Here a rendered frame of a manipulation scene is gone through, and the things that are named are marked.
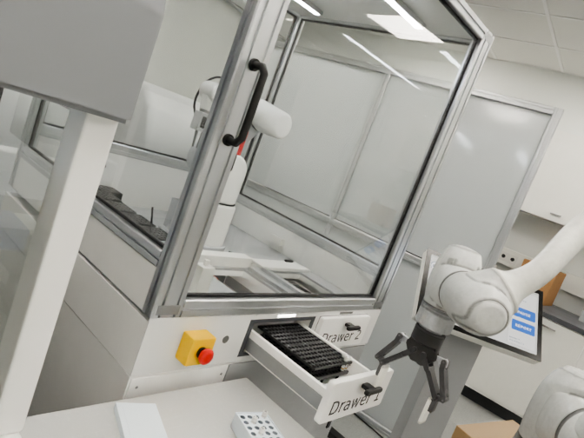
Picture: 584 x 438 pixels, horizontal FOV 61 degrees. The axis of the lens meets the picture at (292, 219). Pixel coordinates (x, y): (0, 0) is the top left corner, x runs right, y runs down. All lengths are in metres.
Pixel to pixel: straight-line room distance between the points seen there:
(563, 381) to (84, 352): 1.19
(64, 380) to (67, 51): 1.03
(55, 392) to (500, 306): 1.13
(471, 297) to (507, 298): 0.07
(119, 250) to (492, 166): 2.17
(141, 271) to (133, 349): 0.17
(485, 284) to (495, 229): 1.84
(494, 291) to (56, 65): 0.83
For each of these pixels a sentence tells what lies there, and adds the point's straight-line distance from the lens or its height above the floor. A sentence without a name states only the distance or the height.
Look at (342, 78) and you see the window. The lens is 1.32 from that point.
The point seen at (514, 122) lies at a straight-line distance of 2.96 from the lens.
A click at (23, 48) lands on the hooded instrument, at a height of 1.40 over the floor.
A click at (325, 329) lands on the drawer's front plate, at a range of 1.63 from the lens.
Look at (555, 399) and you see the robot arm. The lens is 1.43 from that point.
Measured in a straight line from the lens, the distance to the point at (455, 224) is 2.94.
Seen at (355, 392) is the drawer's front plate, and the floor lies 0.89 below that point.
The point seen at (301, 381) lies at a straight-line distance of 1.29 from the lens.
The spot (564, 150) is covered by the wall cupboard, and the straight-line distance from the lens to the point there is 4.56.
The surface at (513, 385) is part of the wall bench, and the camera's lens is 4.27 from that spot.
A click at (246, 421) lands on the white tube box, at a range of 1.21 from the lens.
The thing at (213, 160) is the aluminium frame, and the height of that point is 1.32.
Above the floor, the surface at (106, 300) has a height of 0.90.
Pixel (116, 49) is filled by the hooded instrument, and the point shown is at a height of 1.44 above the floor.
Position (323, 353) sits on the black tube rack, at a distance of 1.42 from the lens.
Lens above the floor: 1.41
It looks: 8 degrees down
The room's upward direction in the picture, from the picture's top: 21 degrees clockwise
